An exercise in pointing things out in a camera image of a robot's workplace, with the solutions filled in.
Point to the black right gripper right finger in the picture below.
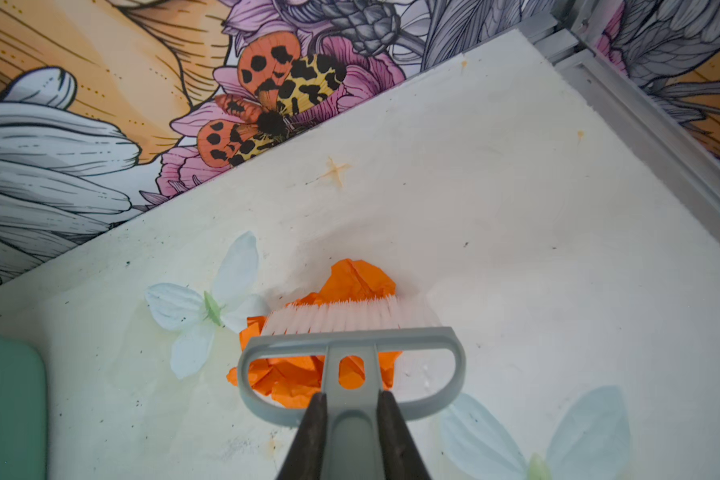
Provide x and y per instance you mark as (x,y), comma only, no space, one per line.
(400,455)

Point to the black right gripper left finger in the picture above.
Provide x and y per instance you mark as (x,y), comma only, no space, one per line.
(304,460)

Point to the grey-green hand brush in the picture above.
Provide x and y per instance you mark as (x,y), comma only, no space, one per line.
(352,428)

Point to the green plastic trash bin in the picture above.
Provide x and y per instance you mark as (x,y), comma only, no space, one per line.
(23,412)

